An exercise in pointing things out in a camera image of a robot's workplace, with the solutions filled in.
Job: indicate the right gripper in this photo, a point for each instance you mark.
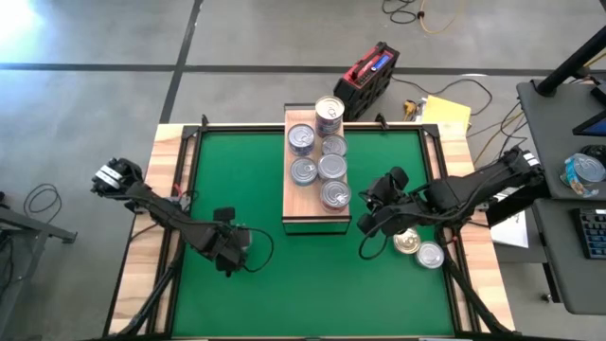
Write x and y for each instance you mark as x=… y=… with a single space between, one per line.
x=397 y=210

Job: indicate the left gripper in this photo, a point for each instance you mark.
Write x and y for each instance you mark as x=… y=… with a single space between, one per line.
x=229 y=246

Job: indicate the white green-label can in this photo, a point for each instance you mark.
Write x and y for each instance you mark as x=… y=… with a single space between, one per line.
x=332 y=166

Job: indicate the teal can silver lid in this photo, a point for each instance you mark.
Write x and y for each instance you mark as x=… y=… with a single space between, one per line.
x=304 y=171
x=334 y=145

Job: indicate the white blue-label can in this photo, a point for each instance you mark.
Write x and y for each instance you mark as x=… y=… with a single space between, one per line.
x=301 y=154

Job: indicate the blue fish-print can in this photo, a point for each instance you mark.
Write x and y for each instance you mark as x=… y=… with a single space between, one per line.
x=301 y=137

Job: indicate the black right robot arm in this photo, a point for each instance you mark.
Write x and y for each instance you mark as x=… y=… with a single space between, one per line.
x=473 y=187

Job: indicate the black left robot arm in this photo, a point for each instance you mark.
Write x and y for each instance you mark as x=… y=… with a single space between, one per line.
x=161 y=210

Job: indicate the yellow plug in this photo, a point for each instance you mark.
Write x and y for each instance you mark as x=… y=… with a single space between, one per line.
x=409 y=110

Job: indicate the yellow paper pad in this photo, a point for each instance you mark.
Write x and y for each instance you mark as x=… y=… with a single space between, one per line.
x=445 y=111

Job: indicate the green table mat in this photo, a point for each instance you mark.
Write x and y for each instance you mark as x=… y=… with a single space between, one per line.
x=308 y=293

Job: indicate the red black power station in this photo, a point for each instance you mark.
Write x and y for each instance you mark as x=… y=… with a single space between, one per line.
x=364 y=85

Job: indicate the white paper sheet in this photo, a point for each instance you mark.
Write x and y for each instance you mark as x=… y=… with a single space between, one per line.
x=511 y=232

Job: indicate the black desk beam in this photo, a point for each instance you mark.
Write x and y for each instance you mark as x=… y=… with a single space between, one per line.
x=516 y=210

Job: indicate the grey desk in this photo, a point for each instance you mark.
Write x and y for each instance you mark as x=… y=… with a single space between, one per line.
x=544 y=142
x=558 y=284

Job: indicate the grey metal stand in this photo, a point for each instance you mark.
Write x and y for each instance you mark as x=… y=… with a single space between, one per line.
x=28 y=227

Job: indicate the black keyboard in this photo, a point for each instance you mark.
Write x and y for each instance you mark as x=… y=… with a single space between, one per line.
x=592 y=234

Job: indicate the black headphones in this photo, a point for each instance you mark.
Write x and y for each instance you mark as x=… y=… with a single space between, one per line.
x=596 y=151

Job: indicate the black tablet screen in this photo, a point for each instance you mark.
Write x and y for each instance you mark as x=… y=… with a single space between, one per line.
x=594 y=125

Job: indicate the wooden shelf black metal frame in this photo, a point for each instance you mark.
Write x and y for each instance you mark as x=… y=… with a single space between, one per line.
x=296 y=203

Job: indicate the black metal table frame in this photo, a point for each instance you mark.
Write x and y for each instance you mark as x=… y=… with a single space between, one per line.
x=237 y=128

